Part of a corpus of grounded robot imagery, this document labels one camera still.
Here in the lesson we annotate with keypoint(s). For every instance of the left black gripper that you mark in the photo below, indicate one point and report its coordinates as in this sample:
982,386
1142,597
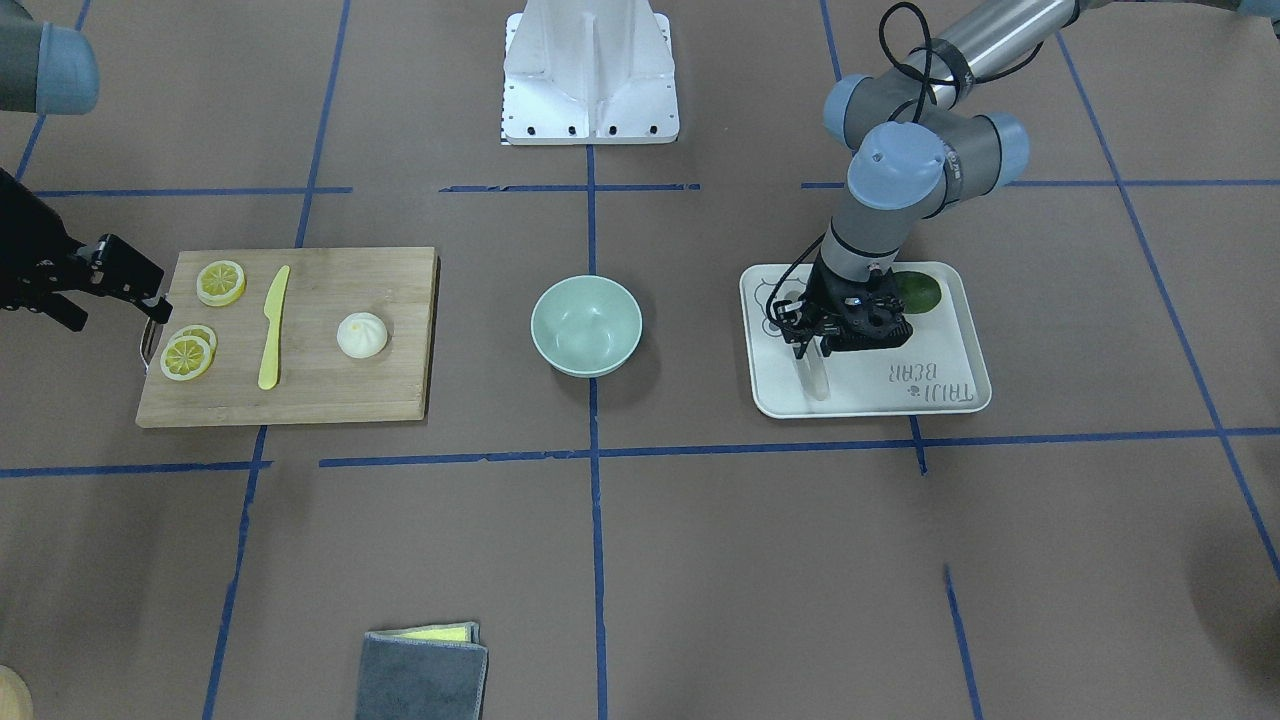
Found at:
826,291

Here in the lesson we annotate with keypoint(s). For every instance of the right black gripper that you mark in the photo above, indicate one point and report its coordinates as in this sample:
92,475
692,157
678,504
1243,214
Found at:
30,250

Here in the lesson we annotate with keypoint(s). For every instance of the translucent white spoon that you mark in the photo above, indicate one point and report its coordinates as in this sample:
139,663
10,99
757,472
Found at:
811,368

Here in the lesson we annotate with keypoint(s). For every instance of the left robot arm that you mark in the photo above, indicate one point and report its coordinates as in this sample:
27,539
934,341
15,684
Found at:
912,157

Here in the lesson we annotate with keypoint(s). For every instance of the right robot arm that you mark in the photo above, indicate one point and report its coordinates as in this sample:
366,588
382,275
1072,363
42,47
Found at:
51,70

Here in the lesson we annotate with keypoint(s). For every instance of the mint green bowl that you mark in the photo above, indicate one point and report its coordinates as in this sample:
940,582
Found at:
586,326

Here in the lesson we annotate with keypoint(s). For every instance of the hidden lemon slice underneath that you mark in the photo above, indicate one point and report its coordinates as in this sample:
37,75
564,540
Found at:
204,332

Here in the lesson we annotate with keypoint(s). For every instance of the lone lemon slice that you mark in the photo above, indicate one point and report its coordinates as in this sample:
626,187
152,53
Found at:
220,283

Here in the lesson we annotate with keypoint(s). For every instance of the green avocado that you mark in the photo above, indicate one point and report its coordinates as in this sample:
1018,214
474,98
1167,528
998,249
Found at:
918,292

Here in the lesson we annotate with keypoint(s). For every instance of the yellow plastic knife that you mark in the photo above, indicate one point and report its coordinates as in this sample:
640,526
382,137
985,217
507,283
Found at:
269,368

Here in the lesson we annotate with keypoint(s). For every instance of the cream bear serving tray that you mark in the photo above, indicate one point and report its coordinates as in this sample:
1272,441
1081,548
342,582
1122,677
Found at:
940,370

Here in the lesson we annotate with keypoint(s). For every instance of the bamboo cutting board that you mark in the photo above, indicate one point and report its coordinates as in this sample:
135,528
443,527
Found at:
317,382

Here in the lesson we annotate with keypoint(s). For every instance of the wooden mug tree stand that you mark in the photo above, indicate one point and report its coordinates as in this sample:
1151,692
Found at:
16,701

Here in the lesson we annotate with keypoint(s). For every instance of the grey folded cloth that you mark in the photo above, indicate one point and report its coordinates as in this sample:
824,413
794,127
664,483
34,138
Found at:
423,672

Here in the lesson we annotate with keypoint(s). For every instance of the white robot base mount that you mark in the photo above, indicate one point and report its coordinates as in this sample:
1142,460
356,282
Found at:
589,73

